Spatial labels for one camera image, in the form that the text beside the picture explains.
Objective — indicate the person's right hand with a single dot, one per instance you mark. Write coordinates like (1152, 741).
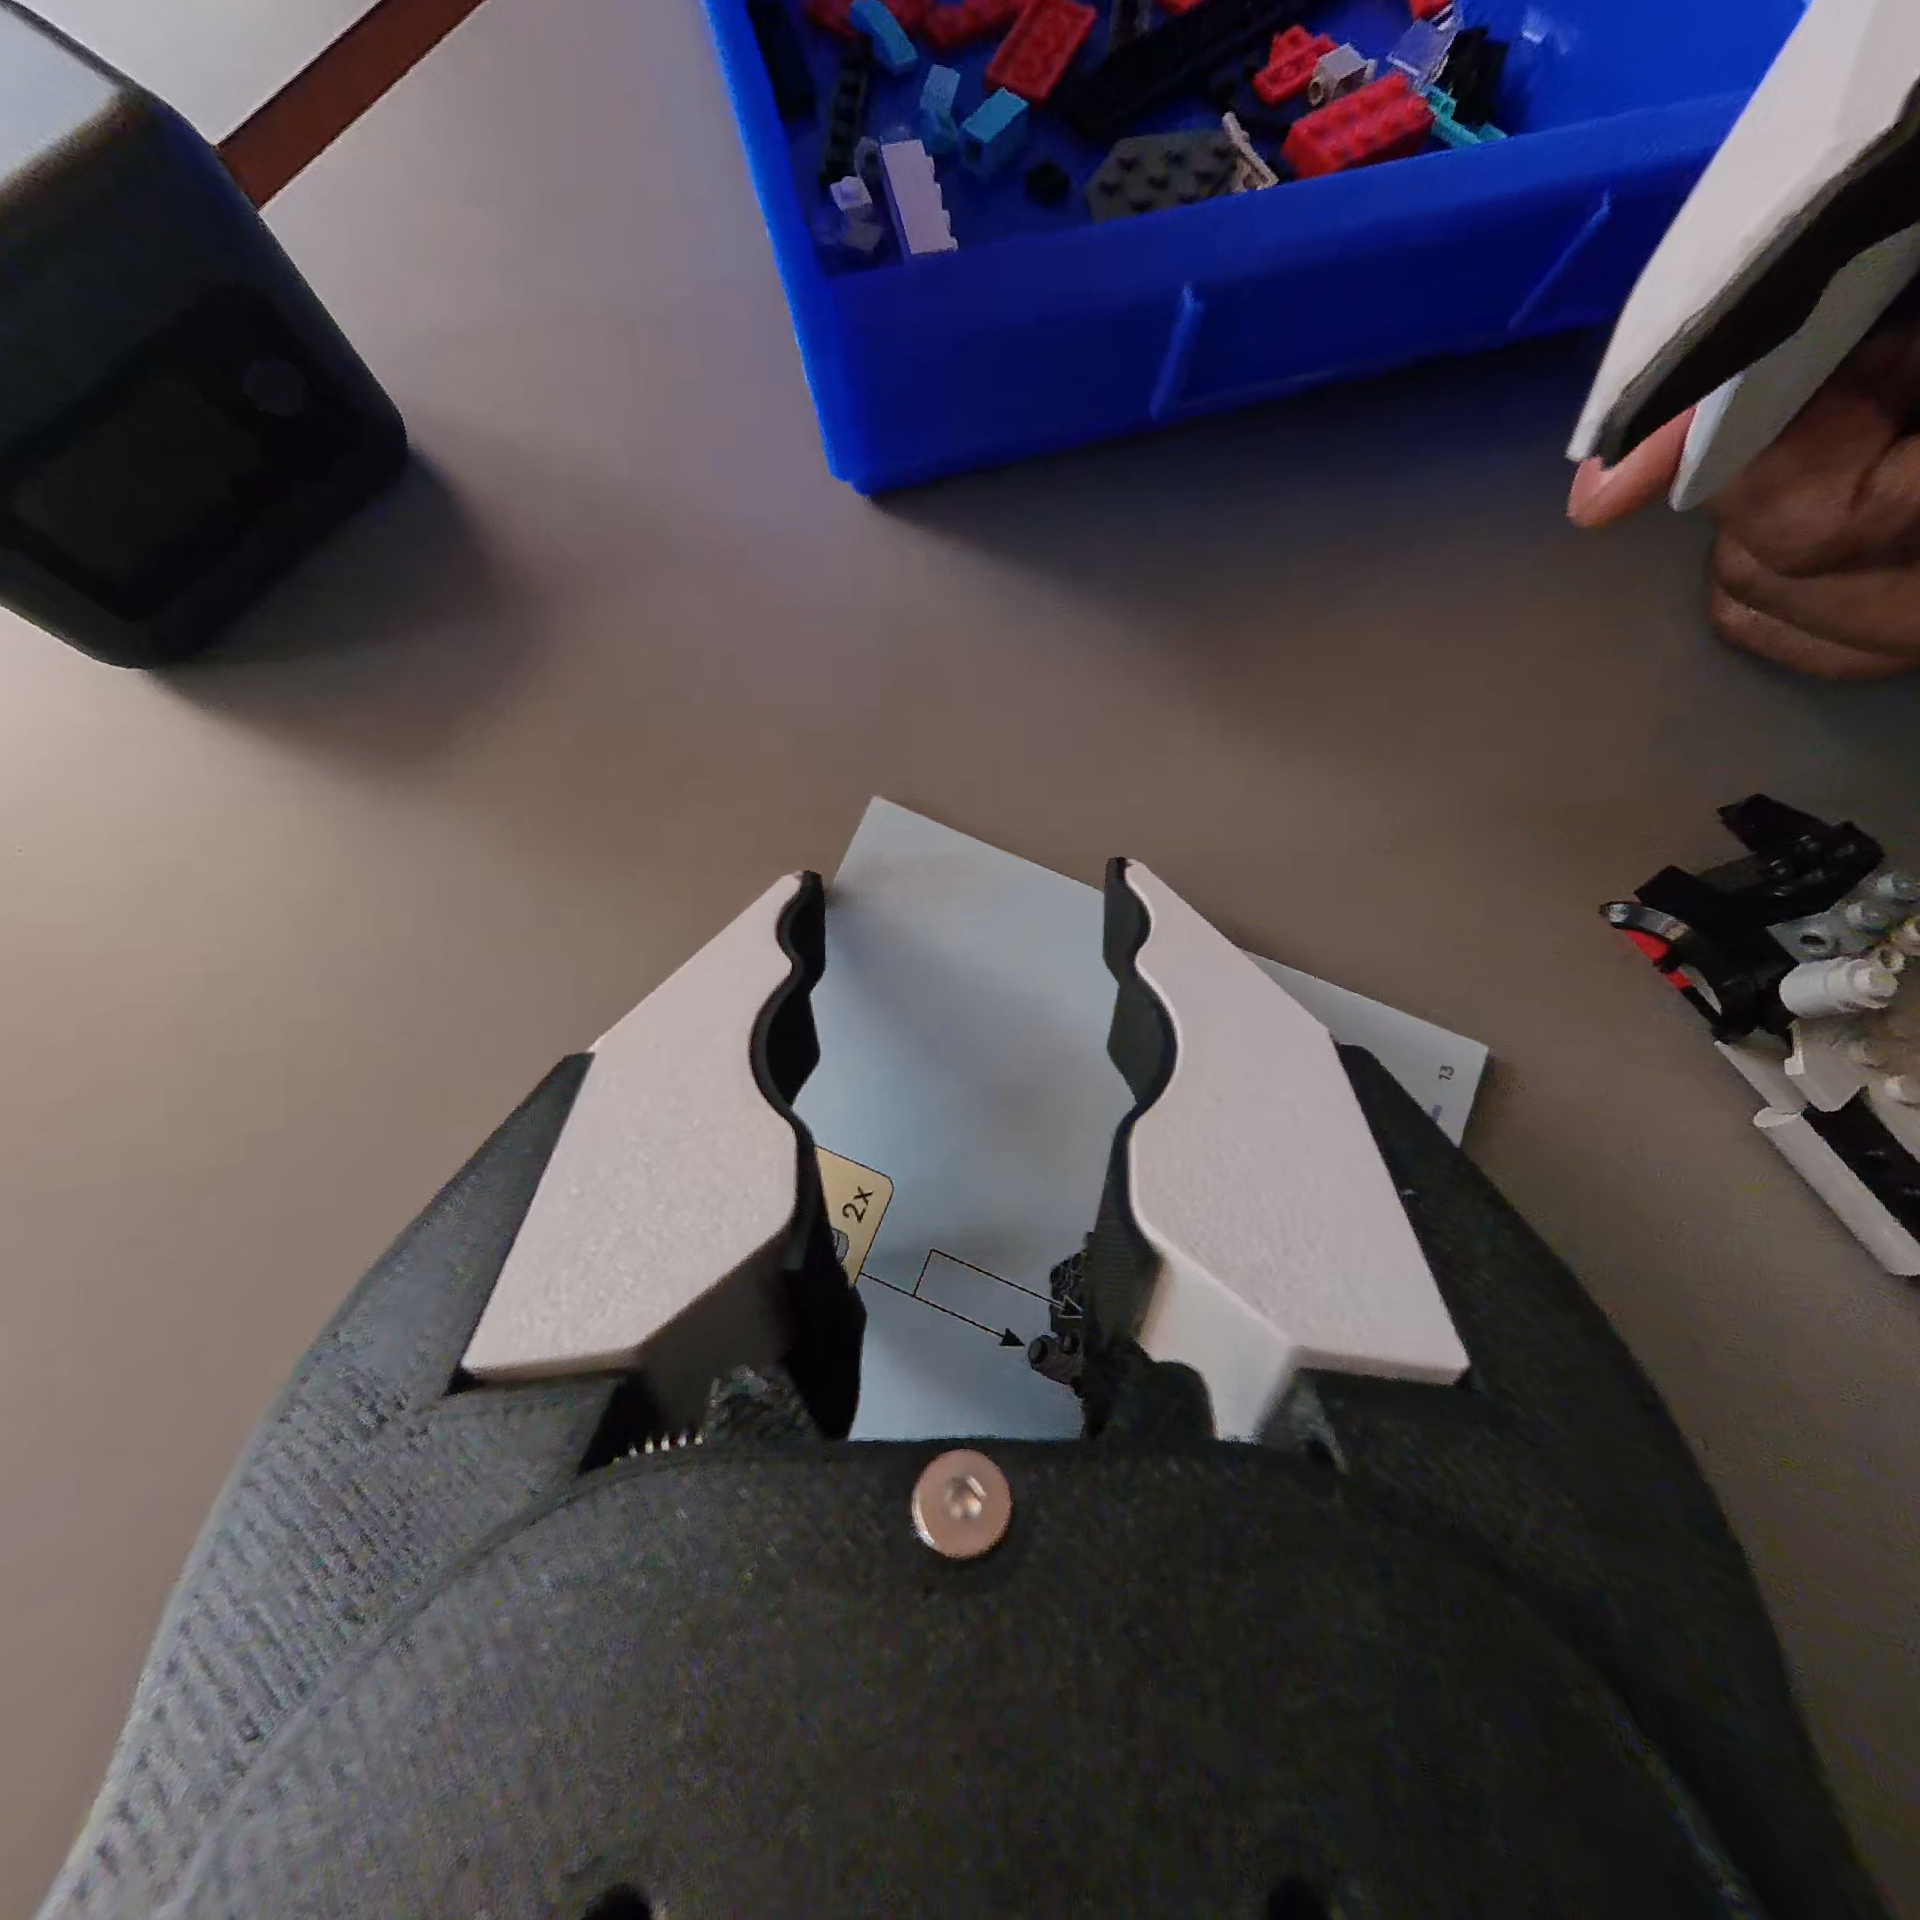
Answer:
(1828, 556)

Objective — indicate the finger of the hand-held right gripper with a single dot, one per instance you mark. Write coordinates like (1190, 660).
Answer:
(1755, 181)

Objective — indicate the grey toy brick model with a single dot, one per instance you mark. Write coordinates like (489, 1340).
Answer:
(1755, 945)

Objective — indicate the pile of red black toy bricks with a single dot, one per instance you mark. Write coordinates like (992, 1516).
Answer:
(1349, 135)

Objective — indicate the blue plastic bin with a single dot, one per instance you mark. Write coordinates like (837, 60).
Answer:
(1049, 345)

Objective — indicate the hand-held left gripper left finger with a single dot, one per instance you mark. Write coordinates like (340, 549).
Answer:
(645, 1201)

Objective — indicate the toy instruction booklet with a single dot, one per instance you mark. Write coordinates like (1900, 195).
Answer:
(960, 1050)

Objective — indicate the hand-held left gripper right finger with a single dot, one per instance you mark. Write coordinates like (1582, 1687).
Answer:
(1275, 1201)

